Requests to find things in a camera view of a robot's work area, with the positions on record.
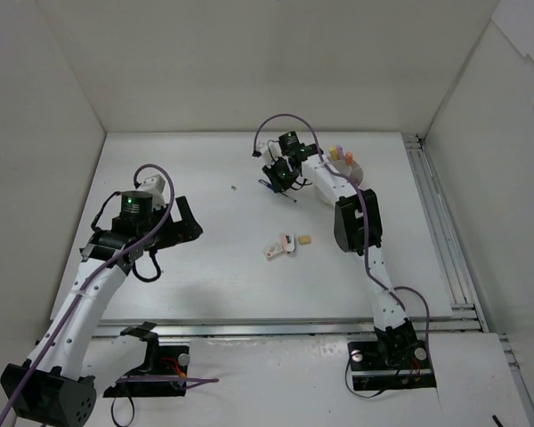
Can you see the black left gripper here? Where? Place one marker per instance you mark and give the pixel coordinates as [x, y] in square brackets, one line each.
[173, 224]

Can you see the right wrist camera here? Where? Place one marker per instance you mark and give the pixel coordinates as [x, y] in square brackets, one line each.
[267, 150]

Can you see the aluminium front rail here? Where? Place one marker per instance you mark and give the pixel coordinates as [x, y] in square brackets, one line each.
[271, 327]

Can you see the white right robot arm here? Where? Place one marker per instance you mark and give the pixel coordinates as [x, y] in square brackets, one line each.
[357, 229]

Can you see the tan eraser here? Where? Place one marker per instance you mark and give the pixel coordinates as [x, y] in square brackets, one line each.
[304, 240]

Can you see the white round compartment organizer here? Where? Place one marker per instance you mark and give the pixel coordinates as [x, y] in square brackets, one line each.
[347, 168]

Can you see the white staples box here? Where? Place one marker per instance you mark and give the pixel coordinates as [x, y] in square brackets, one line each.
[273, 251]

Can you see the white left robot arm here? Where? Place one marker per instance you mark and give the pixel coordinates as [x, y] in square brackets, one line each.
[57, 384]

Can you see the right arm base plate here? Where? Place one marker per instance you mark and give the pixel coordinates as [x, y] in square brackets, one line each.
[369, 374]

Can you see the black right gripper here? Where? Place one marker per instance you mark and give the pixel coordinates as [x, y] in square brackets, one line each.
[275, 176]

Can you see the aluminium side rail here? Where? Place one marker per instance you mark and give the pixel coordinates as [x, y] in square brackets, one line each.
[468, 312]

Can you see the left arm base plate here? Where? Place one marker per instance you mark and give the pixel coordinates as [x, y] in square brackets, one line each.
[159, 375]

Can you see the pink white mini stapler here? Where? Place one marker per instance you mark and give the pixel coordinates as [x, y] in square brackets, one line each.
[287, 242]

